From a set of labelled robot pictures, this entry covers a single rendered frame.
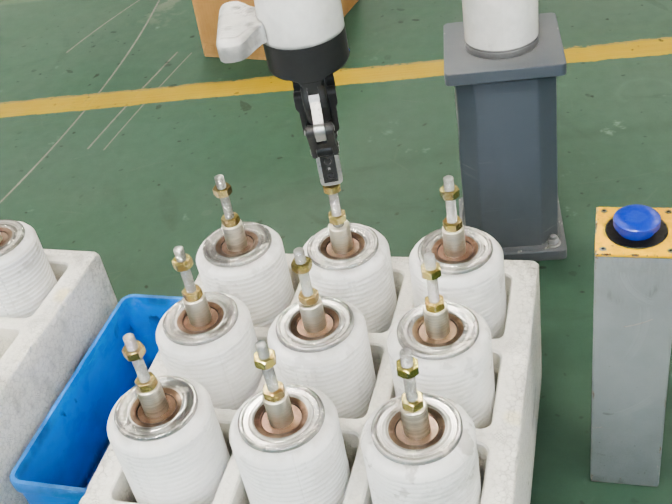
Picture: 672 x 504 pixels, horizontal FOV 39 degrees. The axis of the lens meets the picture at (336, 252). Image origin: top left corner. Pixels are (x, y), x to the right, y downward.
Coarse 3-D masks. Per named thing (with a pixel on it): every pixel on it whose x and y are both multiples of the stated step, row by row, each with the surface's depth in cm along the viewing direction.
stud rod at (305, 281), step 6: (294, 252) 84; (300, 252) 84; (300, 258) 85; (300, 264) 85; (300, 276) 86; (306, 276) 86; (300, 282) 86; (306, 282) 86; (306, 288) 87; (306, 294) 87
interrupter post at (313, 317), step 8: (320, 304) 88; (304, 312) 88; (312, 312) 88; (320, 312) 88; (304, 320) 89; (312, 320) 88; (320, 320) 89; (304, 328) 90; (312, 328) 89; (320, 328) 89
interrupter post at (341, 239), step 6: (348, 222) 97; (330, 228) 97; (336, 228) 97; (342, 228) 96; (348, 228) 97; (330, 234) 97; (336, 234) 96; (342, 234) 96; (348, 234) 97; (336, 240) 97; (342, 240) 97; (348, 240) 97; (336, 246) 98; (342, 246) 97; (348, 246) 98; (336, 252) 98; (342, 252) 98
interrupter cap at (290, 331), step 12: (324, 300) 92; (336, 300) 92; (288, 312) 92; (324, 312) 91; (336, 312) 91; (348, 312) 90; (276, 324) 90; (288, 324) 90; (300, 324) 90; (336, 324) 89; (348, 324) 89; (288, 336) 89; (300, 336) 89; (312, 336) 89; (324, 336) 88; (336, 336) 88; (288, 348) 88; (300, 348) 87; (312, 348) 87; (324, 348) 87
